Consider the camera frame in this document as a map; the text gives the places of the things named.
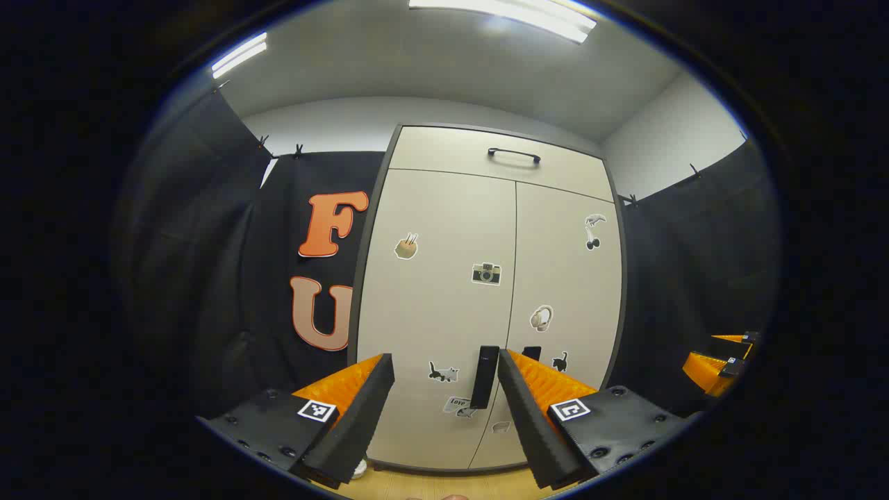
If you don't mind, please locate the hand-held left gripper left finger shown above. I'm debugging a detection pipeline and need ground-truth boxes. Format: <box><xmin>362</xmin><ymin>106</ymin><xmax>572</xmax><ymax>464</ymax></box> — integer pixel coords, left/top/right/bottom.
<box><xmin>197</xmin><ymin>353</ymin><xmax>395</xmax><ymax>490</ymax></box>

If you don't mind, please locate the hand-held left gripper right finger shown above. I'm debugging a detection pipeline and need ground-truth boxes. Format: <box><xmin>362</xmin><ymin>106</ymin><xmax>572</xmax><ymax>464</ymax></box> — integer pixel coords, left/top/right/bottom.
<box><xmin>497</xmin><ymin>349</ymin><xmax>699</xmax><ymax>490</ymax></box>

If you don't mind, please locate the white door with camera sticker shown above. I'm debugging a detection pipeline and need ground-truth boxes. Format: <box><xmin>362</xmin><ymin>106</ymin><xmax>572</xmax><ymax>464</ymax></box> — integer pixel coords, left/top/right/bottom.
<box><xmin>358</xmin><ymin>169</ymin><xmax>517</xmax><ymax>469</ymax></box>

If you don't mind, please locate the white door with headphones sticker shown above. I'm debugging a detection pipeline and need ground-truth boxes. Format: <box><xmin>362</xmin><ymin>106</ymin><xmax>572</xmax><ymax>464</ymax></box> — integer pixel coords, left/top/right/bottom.
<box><xmin>469</xmin><ymin>182</ymin><xmax>624</xmax><ymax>469</ymax></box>

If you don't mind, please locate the white double-door shoe cabinet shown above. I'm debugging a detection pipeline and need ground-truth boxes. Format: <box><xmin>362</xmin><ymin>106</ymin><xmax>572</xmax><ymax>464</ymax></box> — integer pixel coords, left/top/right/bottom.
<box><xmin>347</xmin><ymin>124</ymin><xmax>628</xmax><ymax>474</ymax></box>

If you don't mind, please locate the black backdrop cloth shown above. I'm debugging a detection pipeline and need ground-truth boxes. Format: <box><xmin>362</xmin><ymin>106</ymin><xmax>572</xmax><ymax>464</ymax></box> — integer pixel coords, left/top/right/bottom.
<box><xmin>115</xmin><ymin>87</ymin><xmax>386</xmax><ymax>417</ymax></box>
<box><xmin>604</xmin><ymin>139</ymin><xmax>782</xmax><ymax>417</ymax></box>

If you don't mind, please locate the long ceiling light panel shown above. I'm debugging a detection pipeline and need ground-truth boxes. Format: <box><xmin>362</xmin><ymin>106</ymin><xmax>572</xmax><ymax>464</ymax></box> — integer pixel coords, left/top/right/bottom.
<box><xmin>210</xmin><ymin>32</ymin><xmax>268</xmax><ymax>79</ymax></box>
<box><xmin>408</xmin><ymin>0</ymin><xmax>598</xmax><ymax>44</ymax></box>

